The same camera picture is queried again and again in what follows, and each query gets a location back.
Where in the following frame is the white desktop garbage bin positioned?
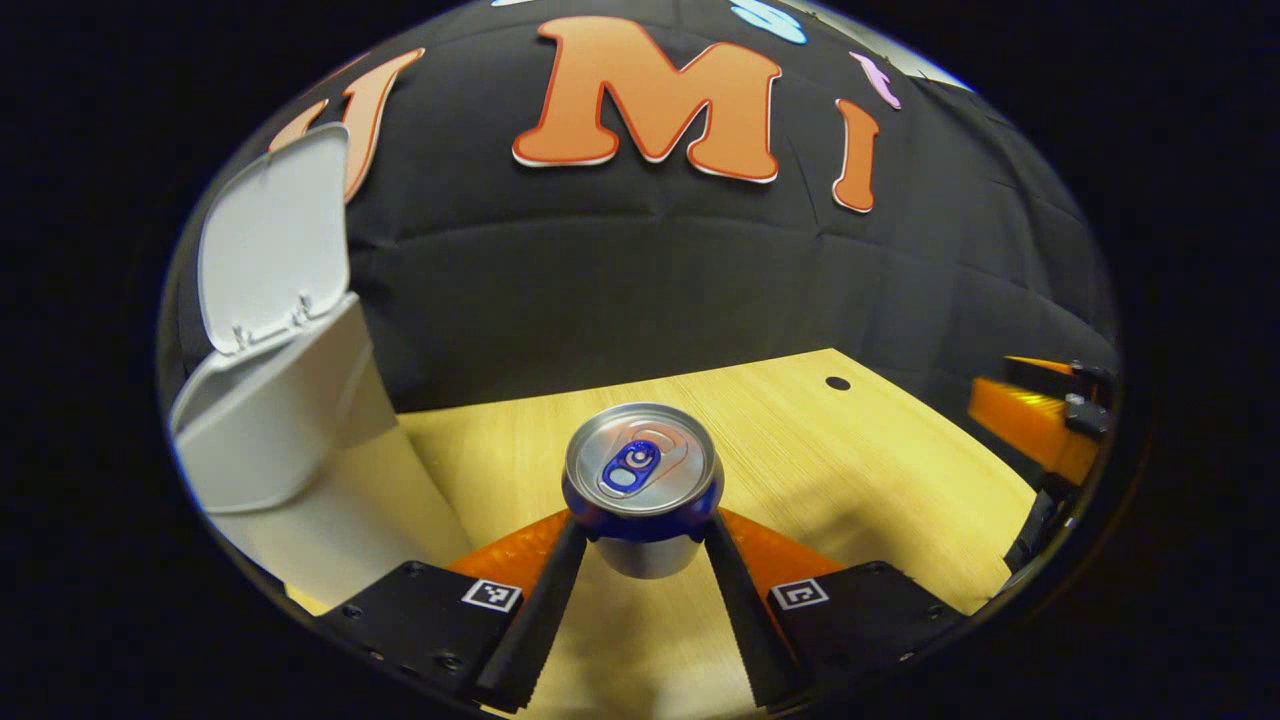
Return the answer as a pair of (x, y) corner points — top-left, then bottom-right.
(167, 122), (477, 609)

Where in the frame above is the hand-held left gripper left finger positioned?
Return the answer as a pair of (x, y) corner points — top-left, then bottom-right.
(315, 510), (591, 715)

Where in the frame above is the wooden desktop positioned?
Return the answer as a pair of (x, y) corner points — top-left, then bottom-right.
(285, 348), (1042, 720)

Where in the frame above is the blue pop can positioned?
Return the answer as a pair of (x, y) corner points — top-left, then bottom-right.
(561, 402), (726, 581)

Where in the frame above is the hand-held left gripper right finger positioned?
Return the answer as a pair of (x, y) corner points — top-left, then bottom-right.
(700, 508), (969, 714)

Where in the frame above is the black backdrop cloth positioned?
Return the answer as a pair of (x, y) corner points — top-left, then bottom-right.
(158, 0), (1123, 417)

